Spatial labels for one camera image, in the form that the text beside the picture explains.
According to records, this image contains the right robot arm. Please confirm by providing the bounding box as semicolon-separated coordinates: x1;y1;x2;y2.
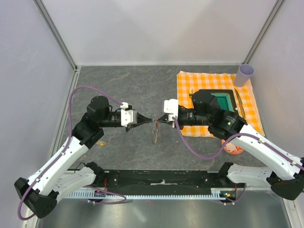
160;90;304;200

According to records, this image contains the slotted cable duct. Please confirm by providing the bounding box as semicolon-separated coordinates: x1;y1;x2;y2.
65;188;236;200

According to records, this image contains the orange checkered cloth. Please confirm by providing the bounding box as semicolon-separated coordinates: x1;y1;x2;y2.
177;71;265;136

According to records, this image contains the gold knife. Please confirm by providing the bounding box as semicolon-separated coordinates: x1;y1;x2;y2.
235;89;246;119

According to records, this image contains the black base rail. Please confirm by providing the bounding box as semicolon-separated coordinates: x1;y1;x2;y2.
91;170;235;195

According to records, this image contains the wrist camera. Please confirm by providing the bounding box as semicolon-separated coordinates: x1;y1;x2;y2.
120;102;138;127
162;99;179;115

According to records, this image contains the keyring chain with blue tag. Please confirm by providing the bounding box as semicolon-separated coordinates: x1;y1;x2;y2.
148;109;160;145

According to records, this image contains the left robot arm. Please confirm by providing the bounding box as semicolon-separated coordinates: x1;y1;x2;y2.
14;95;152;220

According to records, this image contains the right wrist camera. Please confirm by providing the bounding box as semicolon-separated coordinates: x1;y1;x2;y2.
162;99;179;115

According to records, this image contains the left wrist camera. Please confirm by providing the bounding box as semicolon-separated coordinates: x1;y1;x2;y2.
120;102;138;127

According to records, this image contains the lilac cup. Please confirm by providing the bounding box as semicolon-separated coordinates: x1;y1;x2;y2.
234;64;255;87

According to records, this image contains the green square plate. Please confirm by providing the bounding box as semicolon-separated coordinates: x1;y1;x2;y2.
209;89;238;114

